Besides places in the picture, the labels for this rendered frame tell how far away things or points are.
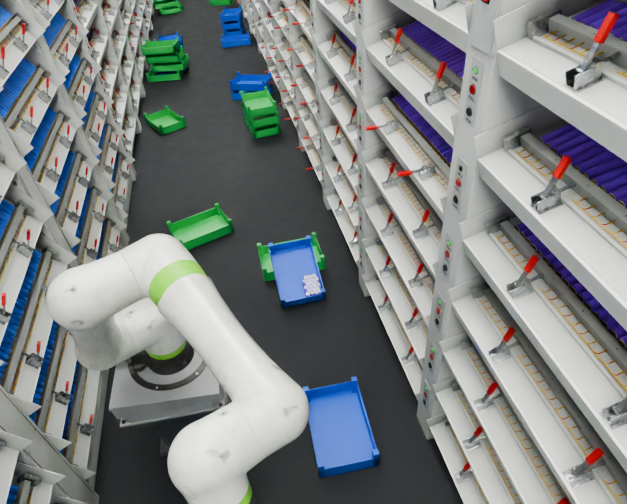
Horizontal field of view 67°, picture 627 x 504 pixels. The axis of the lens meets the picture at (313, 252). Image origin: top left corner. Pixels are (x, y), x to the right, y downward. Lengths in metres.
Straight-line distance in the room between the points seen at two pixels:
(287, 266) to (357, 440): 0.88
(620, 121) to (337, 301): 1.63
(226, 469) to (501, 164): 0.69
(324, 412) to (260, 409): 1.06
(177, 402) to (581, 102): 1.25
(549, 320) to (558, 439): 0.23
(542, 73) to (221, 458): 0.72
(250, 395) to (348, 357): 1.19
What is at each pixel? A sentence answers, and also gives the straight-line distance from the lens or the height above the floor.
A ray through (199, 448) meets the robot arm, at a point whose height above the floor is 0.94.
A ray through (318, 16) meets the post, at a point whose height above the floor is 1.01.
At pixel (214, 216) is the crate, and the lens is 2.75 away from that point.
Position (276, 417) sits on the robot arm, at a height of 0.91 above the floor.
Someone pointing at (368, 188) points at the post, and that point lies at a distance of 1.79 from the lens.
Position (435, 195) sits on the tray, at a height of 0.90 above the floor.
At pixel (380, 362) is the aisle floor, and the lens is 1.93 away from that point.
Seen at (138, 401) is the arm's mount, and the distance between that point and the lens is 1.52.
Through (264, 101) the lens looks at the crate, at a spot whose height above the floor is 0.16.
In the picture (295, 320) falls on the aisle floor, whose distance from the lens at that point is 2.08.
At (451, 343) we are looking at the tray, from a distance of 1.35.
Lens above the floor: 1.57
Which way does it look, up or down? 41 degrees down
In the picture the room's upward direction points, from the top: 5 degrees counter-clockwise
